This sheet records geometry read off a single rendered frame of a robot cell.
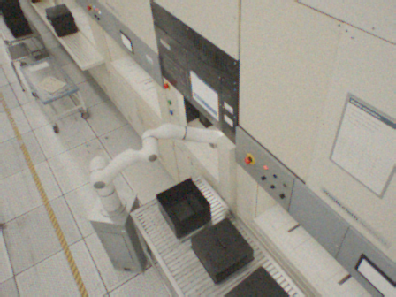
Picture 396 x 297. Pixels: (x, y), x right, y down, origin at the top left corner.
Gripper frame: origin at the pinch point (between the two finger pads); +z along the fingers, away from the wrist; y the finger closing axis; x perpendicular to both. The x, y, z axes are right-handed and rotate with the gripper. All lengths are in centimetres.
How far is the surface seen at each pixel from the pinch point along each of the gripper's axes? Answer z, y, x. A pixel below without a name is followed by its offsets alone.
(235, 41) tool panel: -31, 24, 83
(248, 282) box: -64, 77, -20
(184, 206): -58, 2, -45
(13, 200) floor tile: -168, -159, -122
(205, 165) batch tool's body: -29.2, -12.8, -34.7
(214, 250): -64, 46, -35
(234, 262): -59, 58, -35
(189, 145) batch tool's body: -27, -38, -35
